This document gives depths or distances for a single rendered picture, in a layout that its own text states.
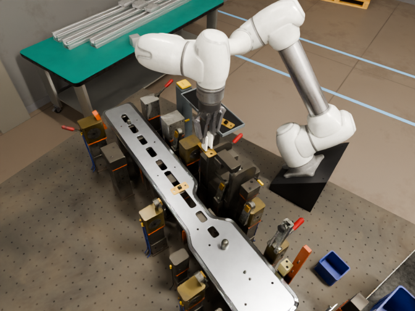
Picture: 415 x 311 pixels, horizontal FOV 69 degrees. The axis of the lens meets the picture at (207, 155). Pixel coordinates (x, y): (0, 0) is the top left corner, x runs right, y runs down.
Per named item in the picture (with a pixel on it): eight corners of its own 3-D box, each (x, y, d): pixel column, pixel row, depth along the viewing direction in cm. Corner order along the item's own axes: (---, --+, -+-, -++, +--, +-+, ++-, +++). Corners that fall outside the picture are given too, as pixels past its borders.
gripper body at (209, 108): (214, 87, 102) (212, 108, 108) (192, 94, 98) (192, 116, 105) (227, 99, 98) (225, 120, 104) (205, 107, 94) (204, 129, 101)
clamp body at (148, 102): (146, 142, 200) (139, 97, 172) (162, 135, 204) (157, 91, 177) (152, 149, 196) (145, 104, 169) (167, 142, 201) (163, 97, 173)
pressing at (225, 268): (96, 114, 173) (95, 112, 171) (132, 100, 182) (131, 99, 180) (255, 345, 100) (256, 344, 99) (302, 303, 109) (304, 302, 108)
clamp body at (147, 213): (141, 250, 150) (131, 214, 124) (162, 237, 155) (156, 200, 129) (147, 261, 147) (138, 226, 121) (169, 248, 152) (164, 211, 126)
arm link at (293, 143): (286, 157, 178) (270, 126, 171) (317, 145, 170) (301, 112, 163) (286, 171, 164) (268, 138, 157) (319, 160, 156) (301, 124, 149)
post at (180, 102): (177, 140, 201) (174, 84, 168) (186, 136, 204) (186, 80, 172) (183, 147, 197) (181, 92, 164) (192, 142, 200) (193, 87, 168)
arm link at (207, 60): (231, 75, 96) (192, 67, 98) (237, 27, 85) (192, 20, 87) (222, 94, 89) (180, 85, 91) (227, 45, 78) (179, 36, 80)
